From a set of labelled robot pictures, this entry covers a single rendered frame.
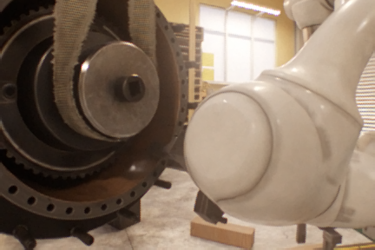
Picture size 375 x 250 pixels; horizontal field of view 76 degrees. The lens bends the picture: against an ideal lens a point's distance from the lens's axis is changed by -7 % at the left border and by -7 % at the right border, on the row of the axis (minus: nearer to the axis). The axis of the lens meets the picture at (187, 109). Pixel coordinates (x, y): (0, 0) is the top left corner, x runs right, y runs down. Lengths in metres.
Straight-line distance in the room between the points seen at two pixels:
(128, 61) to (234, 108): 0.25
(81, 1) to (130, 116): 0.18
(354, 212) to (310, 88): 0.17
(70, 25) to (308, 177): 0.34
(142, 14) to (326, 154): 0.36
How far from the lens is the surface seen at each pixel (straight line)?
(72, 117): 0.38
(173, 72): 0.55
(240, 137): 0.16
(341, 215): 0.34
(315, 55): 0.24
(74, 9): 0.40
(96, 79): 0.36
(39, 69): 0.42
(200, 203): 0.40
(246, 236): 1.69
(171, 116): 0.55
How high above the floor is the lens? 0.82
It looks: level
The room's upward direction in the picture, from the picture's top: 1 degrees clockwise
